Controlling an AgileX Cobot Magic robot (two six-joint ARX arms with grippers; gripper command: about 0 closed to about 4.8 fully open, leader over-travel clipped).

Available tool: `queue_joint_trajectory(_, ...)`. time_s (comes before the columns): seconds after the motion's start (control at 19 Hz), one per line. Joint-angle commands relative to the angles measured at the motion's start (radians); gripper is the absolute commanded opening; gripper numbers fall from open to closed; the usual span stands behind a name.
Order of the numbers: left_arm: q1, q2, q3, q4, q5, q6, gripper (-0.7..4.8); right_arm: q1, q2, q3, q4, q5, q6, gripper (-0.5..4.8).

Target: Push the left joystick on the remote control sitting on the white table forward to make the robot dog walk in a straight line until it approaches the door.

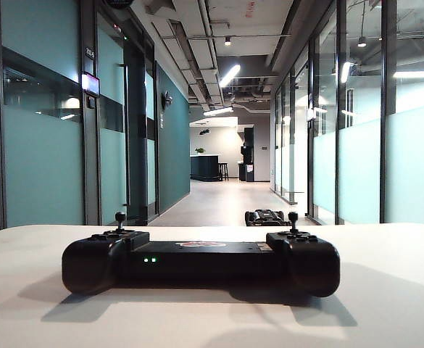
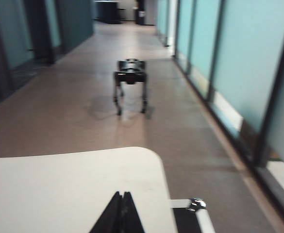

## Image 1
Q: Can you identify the long black door handle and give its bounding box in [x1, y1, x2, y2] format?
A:
[117, 63, 130, 207]

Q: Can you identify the dark counter with white top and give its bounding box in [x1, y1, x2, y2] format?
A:
[190, 154, 222, 182]

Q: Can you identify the tall black machine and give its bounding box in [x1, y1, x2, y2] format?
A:
[238, 126, 256, 182]

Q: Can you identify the long white ceiling light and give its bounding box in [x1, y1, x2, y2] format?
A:
[203, 106, 234, 117]
[218, 64, 241, 88]

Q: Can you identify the black remote control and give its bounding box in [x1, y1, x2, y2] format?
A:
[61, 230, 342, 299]

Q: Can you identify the glowing door display panel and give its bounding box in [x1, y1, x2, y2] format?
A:
[80, 72, 101, 97]

